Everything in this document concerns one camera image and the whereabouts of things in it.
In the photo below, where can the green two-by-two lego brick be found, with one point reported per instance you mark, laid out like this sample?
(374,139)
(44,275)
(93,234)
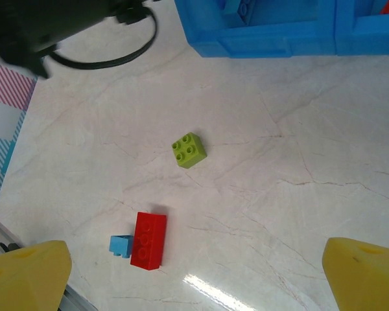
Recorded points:
(189,152)

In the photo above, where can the blue two-by-two lego brick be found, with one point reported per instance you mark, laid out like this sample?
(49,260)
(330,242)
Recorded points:
(120,244)

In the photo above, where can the red two-by-four lego brick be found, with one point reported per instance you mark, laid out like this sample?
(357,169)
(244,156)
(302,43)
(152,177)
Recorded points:
(149,241)

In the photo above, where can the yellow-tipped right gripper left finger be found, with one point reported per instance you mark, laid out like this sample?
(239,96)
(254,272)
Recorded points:
(19,278)

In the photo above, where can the blue two-by-four lego brick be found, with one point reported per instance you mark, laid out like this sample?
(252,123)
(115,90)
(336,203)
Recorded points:
(250,9)

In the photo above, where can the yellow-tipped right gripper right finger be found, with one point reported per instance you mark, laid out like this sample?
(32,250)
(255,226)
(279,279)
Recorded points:
(366,282)

